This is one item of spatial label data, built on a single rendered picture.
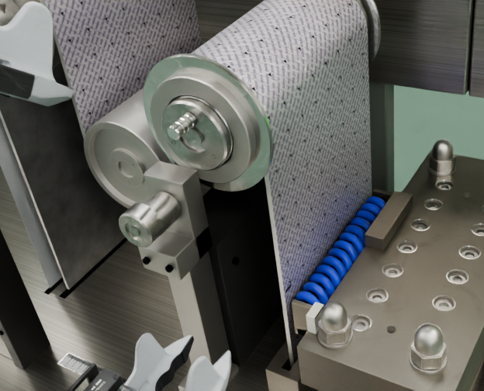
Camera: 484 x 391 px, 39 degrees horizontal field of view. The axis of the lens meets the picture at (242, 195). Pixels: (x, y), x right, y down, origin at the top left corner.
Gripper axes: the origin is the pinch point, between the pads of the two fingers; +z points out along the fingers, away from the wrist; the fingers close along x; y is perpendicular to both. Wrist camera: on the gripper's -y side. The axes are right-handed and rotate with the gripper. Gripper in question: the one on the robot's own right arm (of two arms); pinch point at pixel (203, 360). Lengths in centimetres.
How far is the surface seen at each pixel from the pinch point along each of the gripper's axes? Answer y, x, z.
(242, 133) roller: 16.9, 0.9, 12.5
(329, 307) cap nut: -1.5, -6.8, 12.1
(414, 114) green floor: -109, 63, 227
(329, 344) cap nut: -5.5, -7.1, 10.9
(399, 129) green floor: -109, 65, 213
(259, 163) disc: 13.3, 0.2, 13.5
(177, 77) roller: 21.6, 7.2, 12.5
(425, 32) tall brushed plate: 13.0, -4.1, 46.1
